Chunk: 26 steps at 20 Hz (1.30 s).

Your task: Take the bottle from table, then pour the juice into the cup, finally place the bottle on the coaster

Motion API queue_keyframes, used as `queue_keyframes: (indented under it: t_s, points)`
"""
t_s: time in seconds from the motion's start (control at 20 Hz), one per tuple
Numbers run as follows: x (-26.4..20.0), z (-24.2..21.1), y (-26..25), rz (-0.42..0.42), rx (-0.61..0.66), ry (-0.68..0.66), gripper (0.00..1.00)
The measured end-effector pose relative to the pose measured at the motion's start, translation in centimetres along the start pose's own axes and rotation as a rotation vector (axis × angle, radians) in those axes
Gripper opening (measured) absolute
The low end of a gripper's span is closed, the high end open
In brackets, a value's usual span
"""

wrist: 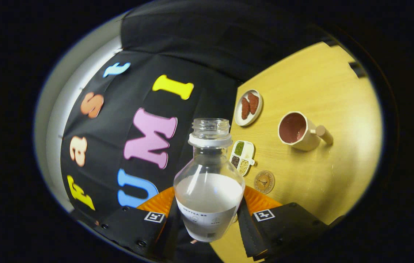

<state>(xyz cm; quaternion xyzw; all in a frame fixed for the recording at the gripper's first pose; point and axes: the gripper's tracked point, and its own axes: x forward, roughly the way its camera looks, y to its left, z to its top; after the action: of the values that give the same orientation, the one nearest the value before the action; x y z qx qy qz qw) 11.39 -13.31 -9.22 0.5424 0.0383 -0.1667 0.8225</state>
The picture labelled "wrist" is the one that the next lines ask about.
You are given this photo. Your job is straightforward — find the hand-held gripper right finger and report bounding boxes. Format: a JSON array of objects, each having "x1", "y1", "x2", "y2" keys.
[{"x1": 236, "y1": 186, "x2": 330, "y2": 262}]

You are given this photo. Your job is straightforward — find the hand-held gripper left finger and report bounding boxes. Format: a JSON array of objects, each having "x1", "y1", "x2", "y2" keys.
[{"x1": 97, "y1": 186, "x2": 182, "y2": 262}]

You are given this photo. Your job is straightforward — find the clear juice bottle white label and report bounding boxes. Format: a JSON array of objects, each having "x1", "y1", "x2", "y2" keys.
[{"x1": 174, "y1": 118, "x2": 246, "y2": 243}]

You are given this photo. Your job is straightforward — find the round brown coaster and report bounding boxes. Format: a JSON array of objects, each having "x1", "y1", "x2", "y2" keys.
[{"x1": 254, "y1": 170, "x2": 276, "y2": 194}]

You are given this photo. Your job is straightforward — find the beige cup with wooden handle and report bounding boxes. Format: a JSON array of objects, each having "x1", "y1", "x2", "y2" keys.
[{"x1": 278, "y1": 111, "x2": 334, "y2": 152}]

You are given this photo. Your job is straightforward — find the white divided dish with beans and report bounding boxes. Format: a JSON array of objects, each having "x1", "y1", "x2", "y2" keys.
[{"x1": 229, "y1": 140, "x2": 255, "y2": 176}]

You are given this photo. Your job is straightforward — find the white oval plate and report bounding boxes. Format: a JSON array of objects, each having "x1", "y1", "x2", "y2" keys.
[{"x1": 234, "y1": 89, "x2": 263, "y2": 127}]

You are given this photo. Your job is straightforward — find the red sausage piece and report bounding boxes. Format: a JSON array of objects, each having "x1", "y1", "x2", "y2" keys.
[
  {"x1": 241, "y1": 97, "x2": 251, "y2": 120},
  {"x1": 248, "y1": 92, "x2": 259, "y2": 115}
]

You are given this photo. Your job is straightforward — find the wooden table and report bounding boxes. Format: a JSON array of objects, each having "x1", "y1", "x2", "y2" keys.
[{"x1": 210, "y1": 41, "x2": 383, "y2": 263}]

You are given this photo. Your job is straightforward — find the black backdrop cloth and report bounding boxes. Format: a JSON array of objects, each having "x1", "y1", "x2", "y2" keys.
[{"x1": 60, "y1": 0, "x2": 339, "y2": 263}]

